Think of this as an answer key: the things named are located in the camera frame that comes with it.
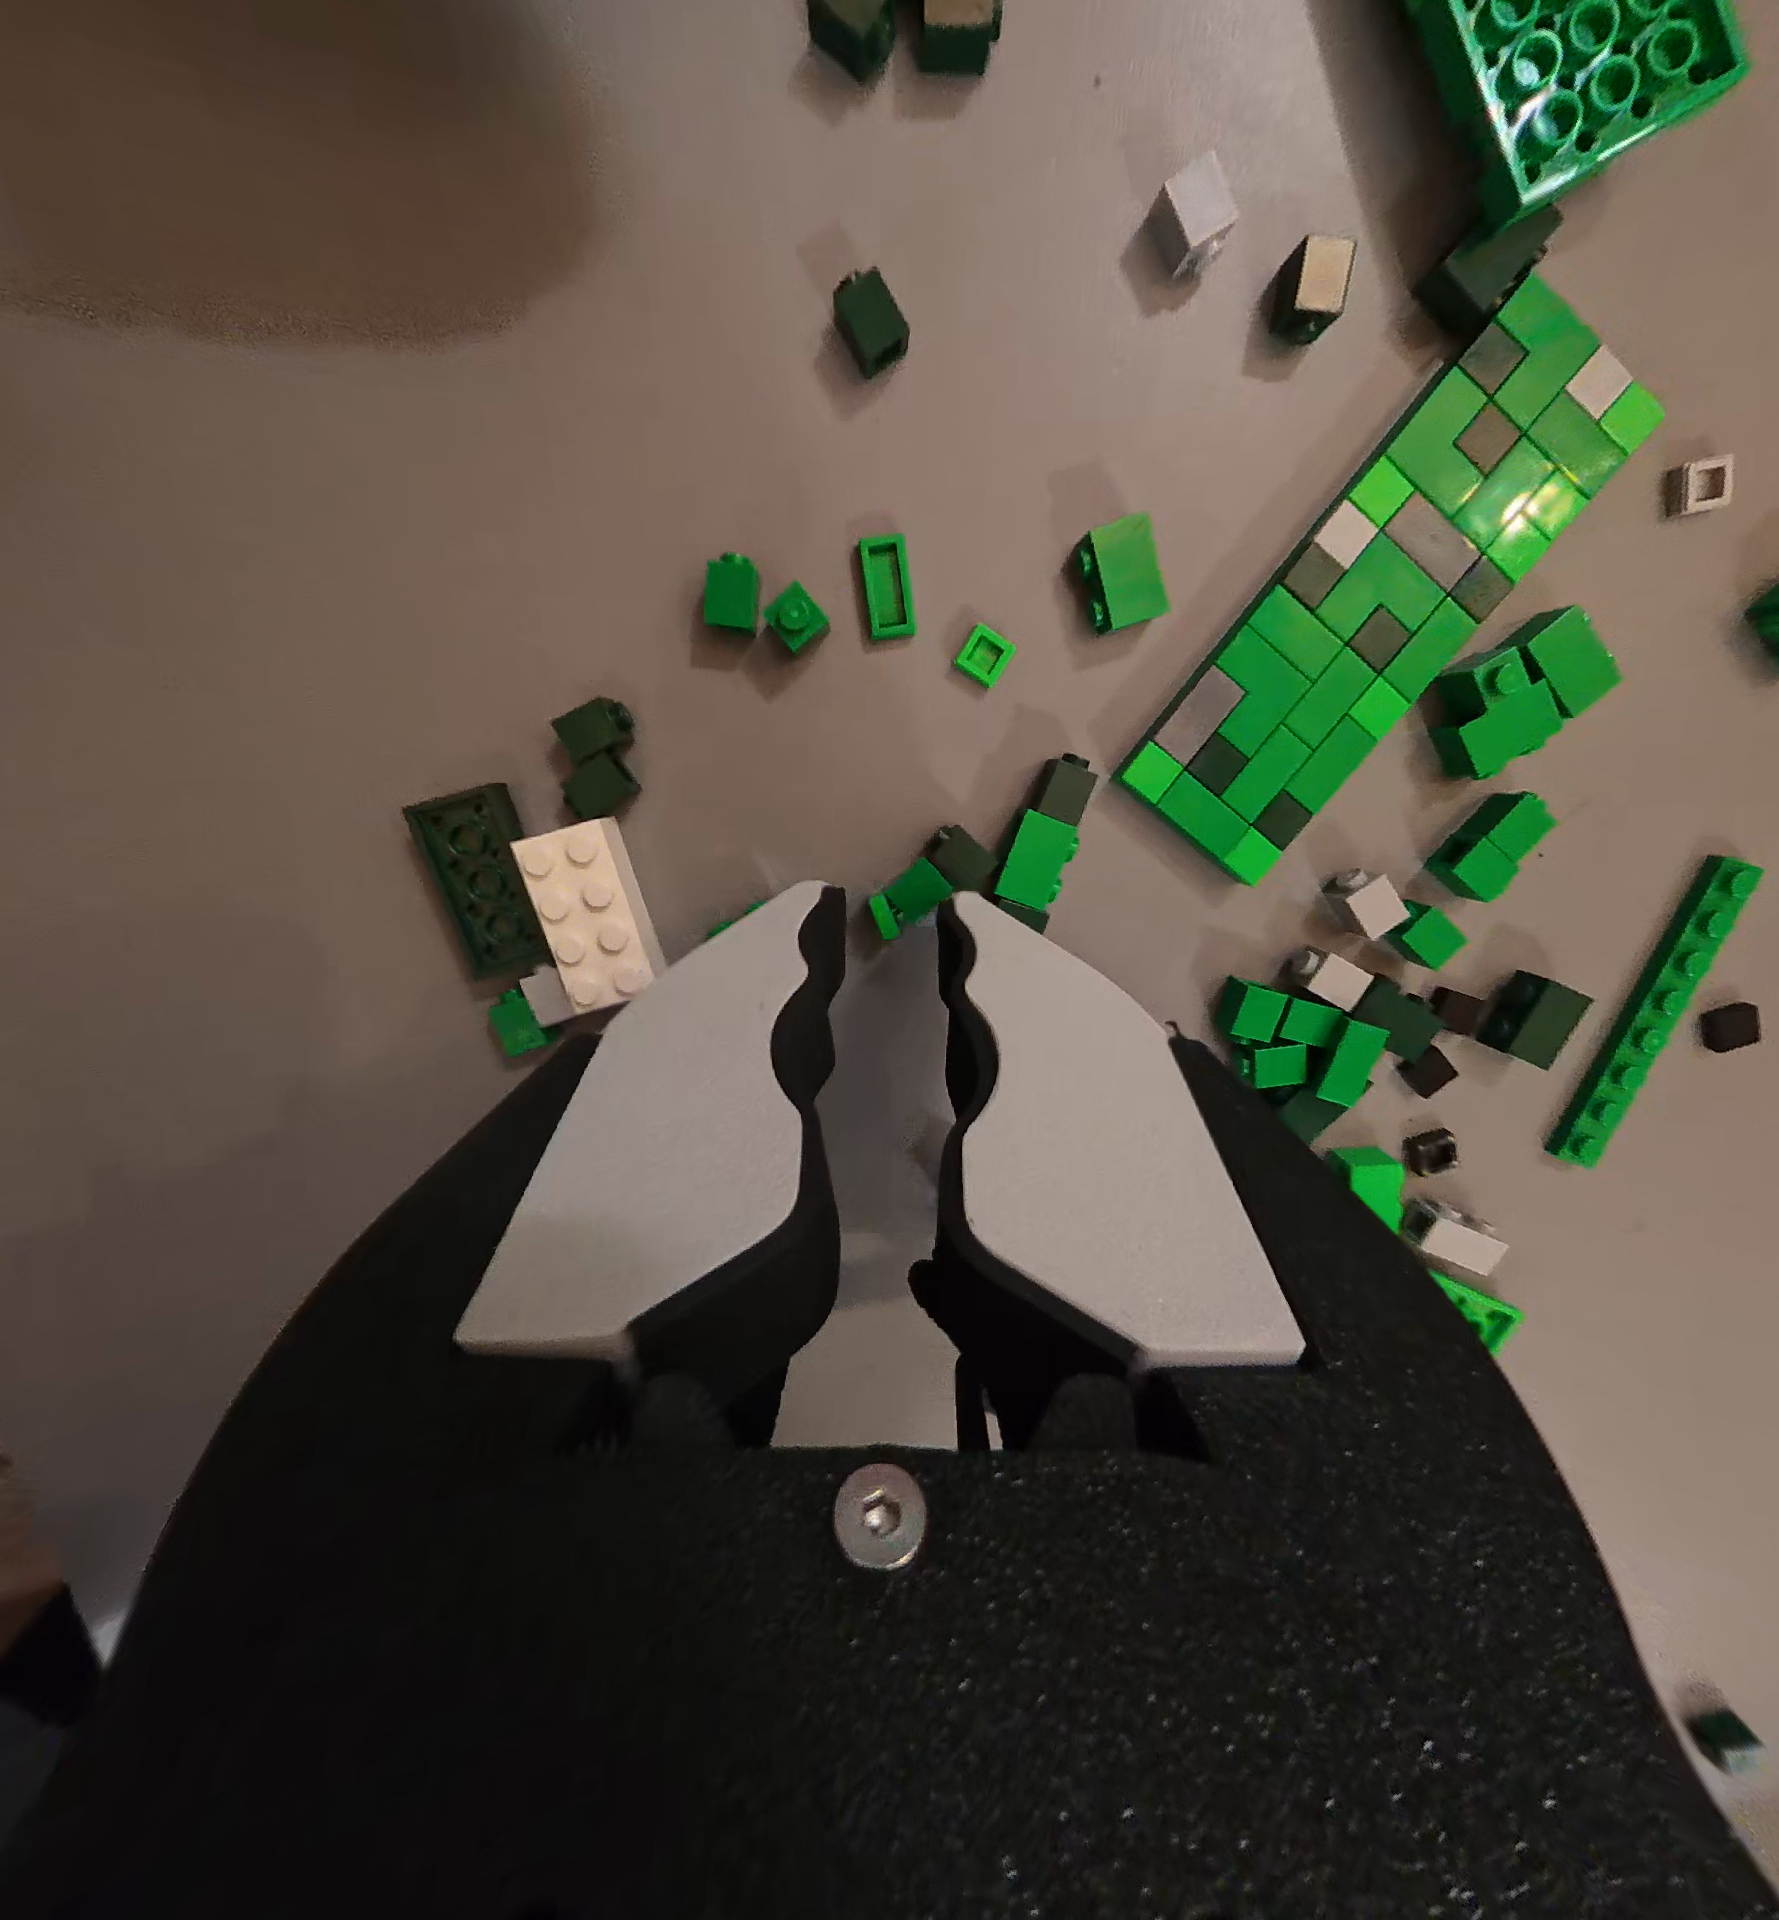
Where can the white studded brick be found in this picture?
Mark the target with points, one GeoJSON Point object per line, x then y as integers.
{"type": "Point", "coordinates": [582, 915]}

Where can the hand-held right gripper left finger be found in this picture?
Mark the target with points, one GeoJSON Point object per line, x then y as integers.
{"type": "Point", "coordinates": [665, 1155]}

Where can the bright green studded plate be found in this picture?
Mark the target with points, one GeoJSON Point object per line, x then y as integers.
{"type": "Point", "coordinates": [1482, 1312]}

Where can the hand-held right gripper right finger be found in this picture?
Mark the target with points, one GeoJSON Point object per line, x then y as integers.
{"type": "Point", "coordinates": [1099, 1155]}

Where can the large green studded plate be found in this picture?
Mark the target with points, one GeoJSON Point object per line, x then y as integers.
{"type": "Point", "coordinates": [1578, 74]}

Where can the thin long green plate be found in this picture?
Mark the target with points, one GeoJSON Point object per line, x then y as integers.
{"type": "Point", "coordinates": [1655, 1012]}

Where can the green mosaic tiled plate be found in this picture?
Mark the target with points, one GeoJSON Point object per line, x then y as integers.
{"type": "Point", "coordinates": [1354, 646]}

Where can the light grey small brick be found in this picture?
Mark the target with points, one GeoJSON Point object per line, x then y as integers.
{"type": "Point", "coordinates": [1197, 210]}

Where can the scatter of small green bricks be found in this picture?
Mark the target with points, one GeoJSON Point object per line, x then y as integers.
{"type": "Point", "coordinates": [1122, 569]}

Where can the grey desk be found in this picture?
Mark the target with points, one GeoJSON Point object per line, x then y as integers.
{"type": "Point", "coordinates": [303, 601]}

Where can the dark green studded plate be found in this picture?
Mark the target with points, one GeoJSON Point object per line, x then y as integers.
{"type": "Point", "coordinates": [470, 868]}

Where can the bright green toy brick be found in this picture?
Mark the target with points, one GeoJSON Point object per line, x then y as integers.
{"type": "Point", "coordinates": [904, 895]}

